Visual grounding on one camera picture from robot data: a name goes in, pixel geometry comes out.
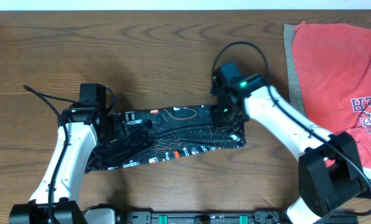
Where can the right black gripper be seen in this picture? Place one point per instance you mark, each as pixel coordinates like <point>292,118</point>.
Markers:
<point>220,122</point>

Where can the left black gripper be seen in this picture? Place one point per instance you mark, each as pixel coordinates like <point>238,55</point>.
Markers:
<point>119,121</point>

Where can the black orange-patterned jersey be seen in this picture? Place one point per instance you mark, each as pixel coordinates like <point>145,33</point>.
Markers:
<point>164,134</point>

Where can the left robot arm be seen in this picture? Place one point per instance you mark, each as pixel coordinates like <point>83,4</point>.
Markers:
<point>86,124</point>

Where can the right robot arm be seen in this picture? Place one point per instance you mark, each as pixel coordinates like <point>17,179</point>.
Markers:
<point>329,167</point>

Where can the grey folded cloth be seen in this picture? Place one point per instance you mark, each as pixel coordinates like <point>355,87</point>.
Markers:
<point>295,97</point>

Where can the red printed t-shirt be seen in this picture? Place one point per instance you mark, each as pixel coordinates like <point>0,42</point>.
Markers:
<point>333,65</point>

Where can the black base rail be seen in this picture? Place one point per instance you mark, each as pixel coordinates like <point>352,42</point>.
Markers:
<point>145,217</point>

